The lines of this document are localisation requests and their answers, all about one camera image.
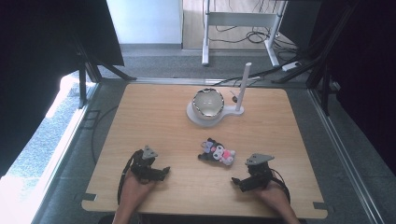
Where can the white metal desk frame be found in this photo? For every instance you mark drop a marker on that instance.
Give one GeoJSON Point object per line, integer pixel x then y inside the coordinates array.
{"type": "Point", "coordinates": [239, 19]}

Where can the dark curtain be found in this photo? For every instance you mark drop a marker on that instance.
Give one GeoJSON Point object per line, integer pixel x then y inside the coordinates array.
{"type": "Point", "coordinates": [46, 56]}
{"type": "Point", "coordinates": [364, 71]}

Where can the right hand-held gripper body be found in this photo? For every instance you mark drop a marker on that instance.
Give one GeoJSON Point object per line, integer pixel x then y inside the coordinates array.
{"type": "Point", "coordinates": [259, 174]}

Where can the person's left hand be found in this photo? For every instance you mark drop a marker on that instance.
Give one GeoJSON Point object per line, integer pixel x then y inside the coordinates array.
{"type": "Point", "coordinates": [134, 190]}

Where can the white power strip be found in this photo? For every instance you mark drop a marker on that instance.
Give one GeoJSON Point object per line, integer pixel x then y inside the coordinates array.
{"type": "Point", "coordinates": [291, 66]}

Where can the silver metal bowl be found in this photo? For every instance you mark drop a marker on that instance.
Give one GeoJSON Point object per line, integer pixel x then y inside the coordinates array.
{"type": "Point", "coordinates": [208, 104]}

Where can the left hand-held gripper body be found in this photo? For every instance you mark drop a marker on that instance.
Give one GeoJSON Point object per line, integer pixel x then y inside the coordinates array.
{"type": "Point", "coordinates": [145, 163]}

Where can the black and pink plush toy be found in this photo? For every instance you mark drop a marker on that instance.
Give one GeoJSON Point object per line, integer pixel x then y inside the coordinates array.
{"type": "Point", "coordinates": [218, 153]}

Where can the black metal stand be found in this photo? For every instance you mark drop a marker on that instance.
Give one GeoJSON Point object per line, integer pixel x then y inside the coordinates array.
{"type": "Point", "coordinates": [87, 67]}
{"type": "Point", "coordinates": [320, 59]}

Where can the white stand with pole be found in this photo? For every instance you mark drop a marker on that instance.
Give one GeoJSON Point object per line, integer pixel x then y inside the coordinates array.
{"type": "Point", "coordinates": [239, 93]}

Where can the person's right hand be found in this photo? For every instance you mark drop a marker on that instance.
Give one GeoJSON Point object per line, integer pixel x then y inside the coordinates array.
{"type": "Point", "coordinates": [272, 196]}

